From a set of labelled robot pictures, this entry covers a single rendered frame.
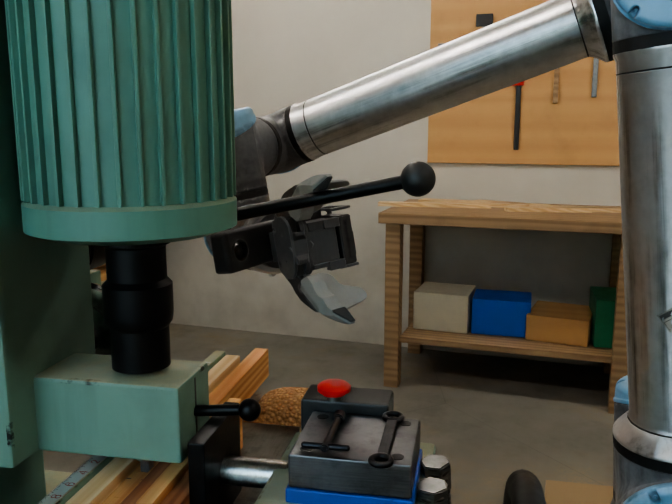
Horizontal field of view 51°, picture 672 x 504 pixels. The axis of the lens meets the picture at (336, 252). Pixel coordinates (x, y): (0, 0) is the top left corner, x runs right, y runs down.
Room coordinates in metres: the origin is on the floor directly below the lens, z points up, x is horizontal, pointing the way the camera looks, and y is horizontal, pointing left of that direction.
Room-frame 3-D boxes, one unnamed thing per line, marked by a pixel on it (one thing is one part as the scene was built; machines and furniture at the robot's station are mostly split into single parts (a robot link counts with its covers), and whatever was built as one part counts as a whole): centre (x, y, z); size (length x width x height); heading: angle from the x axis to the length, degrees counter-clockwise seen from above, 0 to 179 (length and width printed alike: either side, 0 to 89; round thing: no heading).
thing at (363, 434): (0.56, -0.02, 0.99); 0.13 x 0.11 x 0.06; 169
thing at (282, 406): (0.81, 0.04, 0.91); 0.12 x 0.09 x 0.03; 79
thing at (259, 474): (0.57, 0.08, 0.95); 0.09 x 0.07 x 0.09; 169
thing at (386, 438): (0.53, -0.04, 1.00); 0.10 x 0.02 x 0.01; 169
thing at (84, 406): (0.60, 0.19, 0.99); 0.14 x 0.07 x 0.09; 79
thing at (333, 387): (0.59, 0.00, 1.02); 0.03 x 0.03 x 0.01
